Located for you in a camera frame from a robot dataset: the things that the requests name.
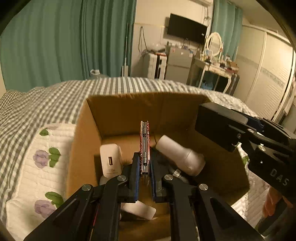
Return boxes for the black wall television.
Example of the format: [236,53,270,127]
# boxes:
[167,14,207,44]

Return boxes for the grey mini fridge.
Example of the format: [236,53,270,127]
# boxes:
[165,46,193,84]

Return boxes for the green curtain right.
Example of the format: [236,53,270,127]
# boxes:
[211,1,243,61]

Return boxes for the light blue earbuds case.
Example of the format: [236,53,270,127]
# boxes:
[99,175,116,186]

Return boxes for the white mop pole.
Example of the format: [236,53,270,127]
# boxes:
[121,23,129,77]

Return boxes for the grey checked bed sheet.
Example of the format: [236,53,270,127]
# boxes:
[1,77,256,223]

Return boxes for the white rounded bottle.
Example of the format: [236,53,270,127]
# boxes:
[156,135,206,176]

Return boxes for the green curtain left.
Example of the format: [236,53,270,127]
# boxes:
[1,1,137,92]

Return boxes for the white dressing table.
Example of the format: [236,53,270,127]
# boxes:
[187,58,232,93]

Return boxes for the green curtain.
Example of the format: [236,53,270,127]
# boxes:
[211,1,243,61]
[1,1,137,92]

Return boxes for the white floral quilt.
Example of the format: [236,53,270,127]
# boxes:
[6,123,76,240]

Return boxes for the dark suitcase by wardrobe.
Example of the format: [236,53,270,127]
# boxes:
[226,74,240,96]

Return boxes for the white rectangular power bank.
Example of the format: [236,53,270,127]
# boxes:
[121,201,156,220]

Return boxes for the white suitcase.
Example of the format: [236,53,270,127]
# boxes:
[142,53,167,80]

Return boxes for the white louvered wardrobe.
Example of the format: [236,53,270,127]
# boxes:
[233,25,295,122]

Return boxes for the clear water jug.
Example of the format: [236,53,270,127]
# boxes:
[89,69,109,80]

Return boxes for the white oval vanity mirror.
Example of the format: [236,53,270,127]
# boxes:
[204,32,223,57]

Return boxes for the white usb charger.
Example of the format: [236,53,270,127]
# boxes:
[100,144,122,179]

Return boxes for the person's right hand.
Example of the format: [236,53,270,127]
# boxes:
[262,186,293,218]

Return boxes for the red glitter case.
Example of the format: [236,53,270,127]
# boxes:
[140,121,150,182]

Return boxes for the brown cardboard box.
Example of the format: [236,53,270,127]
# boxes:
[60,92,260,240]

